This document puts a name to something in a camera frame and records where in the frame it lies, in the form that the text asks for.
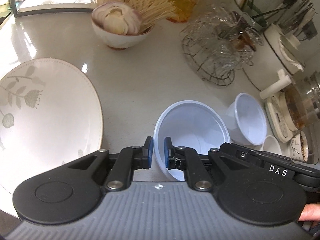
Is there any glass kettle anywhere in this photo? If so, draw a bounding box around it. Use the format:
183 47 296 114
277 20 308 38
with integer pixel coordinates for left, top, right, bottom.
284 71 320 130

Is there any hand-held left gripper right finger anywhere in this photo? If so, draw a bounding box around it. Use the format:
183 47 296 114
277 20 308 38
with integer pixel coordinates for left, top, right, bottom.
164 136 234 192

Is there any white bowl brown foot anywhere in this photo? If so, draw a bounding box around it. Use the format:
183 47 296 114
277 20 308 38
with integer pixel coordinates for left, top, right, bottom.
91 17 154 51

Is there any wire cup rack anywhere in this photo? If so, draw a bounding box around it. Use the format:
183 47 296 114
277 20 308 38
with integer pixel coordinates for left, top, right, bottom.
182 37 237 87

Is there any person's right hand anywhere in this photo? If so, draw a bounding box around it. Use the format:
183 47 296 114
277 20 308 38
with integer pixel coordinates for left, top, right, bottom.
299 203 320 222

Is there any green chopstick holder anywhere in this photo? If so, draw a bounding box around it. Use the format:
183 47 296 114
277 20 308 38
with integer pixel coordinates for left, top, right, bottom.
235 0 268 28

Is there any floral patterned bowl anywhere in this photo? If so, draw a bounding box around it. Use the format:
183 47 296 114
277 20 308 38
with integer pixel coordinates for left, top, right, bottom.
290 131 314 164

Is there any red lid plastic jar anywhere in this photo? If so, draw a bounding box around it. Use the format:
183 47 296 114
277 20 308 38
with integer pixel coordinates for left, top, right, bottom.
166 0 210 23

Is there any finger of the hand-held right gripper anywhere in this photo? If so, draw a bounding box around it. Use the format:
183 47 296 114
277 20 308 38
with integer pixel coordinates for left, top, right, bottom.
219 142 265 167

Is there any white plate grey floral print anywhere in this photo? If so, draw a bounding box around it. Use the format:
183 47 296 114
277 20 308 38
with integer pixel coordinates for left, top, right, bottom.
0 58 104 215

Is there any plain white ceramic bowl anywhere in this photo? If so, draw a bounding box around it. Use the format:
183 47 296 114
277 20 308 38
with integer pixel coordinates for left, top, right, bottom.
261 135 283 155

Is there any white electric pot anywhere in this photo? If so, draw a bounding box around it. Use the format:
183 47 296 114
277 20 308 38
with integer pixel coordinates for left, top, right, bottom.
241 22 305 99

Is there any pale blue plastic bowl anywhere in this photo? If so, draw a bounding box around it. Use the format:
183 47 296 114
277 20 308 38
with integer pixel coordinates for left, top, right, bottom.
226 92 268 146
153 100 231 182

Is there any stack of glass cups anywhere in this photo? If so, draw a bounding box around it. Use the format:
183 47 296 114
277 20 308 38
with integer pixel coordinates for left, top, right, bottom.
181 6 263 73

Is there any utensil holder with tools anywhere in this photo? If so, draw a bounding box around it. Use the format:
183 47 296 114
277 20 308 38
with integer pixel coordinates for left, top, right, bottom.
277 0 318 40

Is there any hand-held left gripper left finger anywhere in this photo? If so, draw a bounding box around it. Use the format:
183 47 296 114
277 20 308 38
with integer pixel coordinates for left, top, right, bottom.
67 136 154 190

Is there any dried noodle bundle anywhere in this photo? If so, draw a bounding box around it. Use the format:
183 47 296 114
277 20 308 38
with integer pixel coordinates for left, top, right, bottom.
92 0 180 34

